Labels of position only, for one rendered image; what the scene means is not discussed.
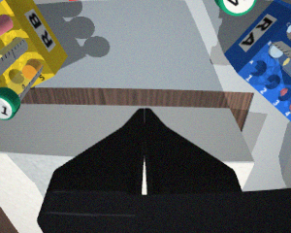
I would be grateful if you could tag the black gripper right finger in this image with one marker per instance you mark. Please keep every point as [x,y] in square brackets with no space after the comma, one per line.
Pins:
[180,167]

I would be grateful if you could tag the grey flat mat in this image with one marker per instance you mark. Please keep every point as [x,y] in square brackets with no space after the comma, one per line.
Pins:
[167,44]

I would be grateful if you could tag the yellow rack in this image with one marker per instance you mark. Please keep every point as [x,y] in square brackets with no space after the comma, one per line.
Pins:
[30,25]

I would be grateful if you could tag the blue tube rack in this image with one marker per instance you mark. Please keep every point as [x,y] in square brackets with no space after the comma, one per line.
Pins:
[254,44]

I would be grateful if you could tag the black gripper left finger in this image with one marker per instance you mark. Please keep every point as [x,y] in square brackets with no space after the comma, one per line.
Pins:
[109,165]

